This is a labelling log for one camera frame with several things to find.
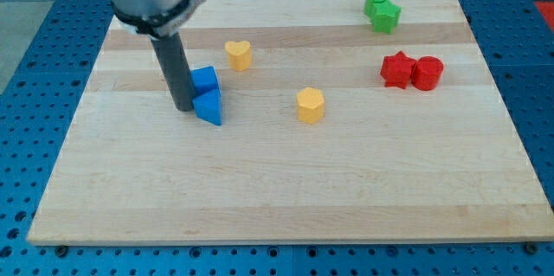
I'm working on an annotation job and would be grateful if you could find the light wooden board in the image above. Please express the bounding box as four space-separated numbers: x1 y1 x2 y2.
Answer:
28 0 553 246

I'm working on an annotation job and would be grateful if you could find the yellow hexagon block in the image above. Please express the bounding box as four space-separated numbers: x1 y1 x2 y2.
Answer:
296 87 325 124

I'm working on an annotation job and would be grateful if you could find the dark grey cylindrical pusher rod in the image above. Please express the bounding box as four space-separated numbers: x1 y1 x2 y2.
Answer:
151 34 196 112

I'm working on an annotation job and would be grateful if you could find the red cylinder block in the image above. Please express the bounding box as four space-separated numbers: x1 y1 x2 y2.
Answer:
411 56 444 91

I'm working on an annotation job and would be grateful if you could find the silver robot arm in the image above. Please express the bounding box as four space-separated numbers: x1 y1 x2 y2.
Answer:
110 0 205 112

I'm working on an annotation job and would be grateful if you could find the red star block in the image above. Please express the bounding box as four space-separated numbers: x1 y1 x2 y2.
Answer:
380 51 416 89

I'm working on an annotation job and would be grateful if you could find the blue cube block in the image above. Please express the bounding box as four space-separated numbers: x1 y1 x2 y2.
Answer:
191 66 219 95

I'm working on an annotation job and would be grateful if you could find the blue triangle block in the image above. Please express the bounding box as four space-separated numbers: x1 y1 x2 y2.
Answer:
193 89 222 125

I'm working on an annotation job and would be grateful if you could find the yellow heart block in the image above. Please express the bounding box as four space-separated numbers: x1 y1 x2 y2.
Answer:
224 41 253 72

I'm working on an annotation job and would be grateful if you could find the green star block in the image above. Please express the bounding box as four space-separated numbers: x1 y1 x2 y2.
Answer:
370 1 402 34

